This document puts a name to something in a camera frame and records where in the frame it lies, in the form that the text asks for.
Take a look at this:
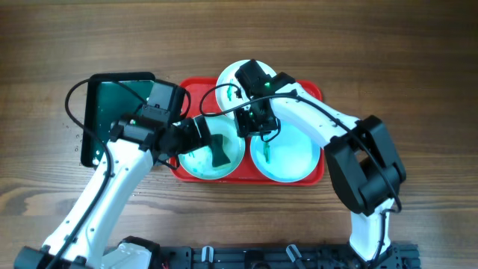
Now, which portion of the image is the light blue plate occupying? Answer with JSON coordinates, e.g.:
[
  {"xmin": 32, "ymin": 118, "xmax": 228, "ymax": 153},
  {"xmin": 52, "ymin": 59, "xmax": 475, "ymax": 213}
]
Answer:
[
  {"xmin": 179, "ymin": 116, "xmax": 246, "ymax": 180},
  {"xmin": 249, "ymin": 121, "xmax": 320, "ymax": 183}
]

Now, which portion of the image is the white plate back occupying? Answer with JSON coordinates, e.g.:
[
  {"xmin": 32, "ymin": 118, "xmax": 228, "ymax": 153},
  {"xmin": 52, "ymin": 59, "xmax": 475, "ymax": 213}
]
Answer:
[{"xmin": 215, "ymin": 60, "xmax": 249, "ymax": 111}]

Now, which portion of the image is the green yellow sponge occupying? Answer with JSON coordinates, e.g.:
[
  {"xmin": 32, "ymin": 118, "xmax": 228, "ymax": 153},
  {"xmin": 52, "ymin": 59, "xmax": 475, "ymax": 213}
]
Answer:
[{"xmin": 209, "ymin": 134, "xmax": 231, "ymax": 167}]

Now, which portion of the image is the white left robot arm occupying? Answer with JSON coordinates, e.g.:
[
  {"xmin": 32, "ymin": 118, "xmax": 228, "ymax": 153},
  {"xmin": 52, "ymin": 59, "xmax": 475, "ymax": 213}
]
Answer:
[{"xmin": 13, "ymin": 114, "xmax": 211, "ymax": 268}]

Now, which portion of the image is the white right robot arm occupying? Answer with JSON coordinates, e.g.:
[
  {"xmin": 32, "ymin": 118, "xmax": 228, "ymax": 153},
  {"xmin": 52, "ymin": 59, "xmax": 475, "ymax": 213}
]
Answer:
[{"xmin": 232, "ymin": 73, "xmax": 406, "ymax": 266}]

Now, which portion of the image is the black tray with green water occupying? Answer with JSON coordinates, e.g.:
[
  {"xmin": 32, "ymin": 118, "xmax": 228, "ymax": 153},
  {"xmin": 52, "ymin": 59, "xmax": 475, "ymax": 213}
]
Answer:
[{"xmin": 80, "ymin": 72, "xmax": 157, "ymax": 168}]

